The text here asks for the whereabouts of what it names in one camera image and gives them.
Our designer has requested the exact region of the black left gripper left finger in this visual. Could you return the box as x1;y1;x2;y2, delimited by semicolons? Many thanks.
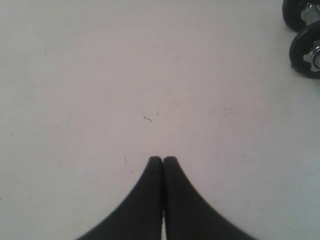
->
79;156;164;240

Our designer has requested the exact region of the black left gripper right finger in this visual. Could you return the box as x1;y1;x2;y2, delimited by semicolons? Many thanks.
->
163;156;253;240

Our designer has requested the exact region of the black weight plate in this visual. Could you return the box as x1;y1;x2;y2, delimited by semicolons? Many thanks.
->
289;28;320;79
282;0;320;32

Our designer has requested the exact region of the chrome star collar nut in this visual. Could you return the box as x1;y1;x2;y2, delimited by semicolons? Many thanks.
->
303;44;320;73

